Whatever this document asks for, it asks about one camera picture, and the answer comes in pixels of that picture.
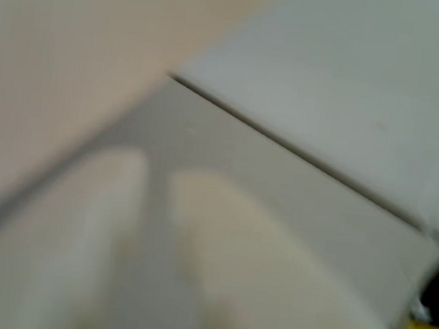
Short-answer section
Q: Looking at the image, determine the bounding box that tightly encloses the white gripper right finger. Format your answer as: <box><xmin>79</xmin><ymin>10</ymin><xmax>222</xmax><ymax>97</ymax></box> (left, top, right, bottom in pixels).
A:
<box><xmin>152</xmin><ymin>166</ymin><xmax>419</xmax><ymax>329</ymax></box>

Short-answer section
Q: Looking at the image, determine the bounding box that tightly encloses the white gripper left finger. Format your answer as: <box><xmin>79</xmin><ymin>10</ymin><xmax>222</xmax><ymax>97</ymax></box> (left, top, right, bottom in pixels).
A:
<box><xmin>21</xmin><ymin>139</ymin><xmax>151</xmax><ymax>329</ymax></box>

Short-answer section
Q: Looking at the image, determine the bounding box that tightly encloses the beige wooden board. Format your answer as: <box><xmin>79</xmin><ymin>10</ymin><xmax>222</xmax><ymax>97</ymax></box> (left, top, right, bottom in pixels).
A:
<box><xmin>0</xmin><ymin>0</ymin><xmax>291</xmax><ymax>265</ymax></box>

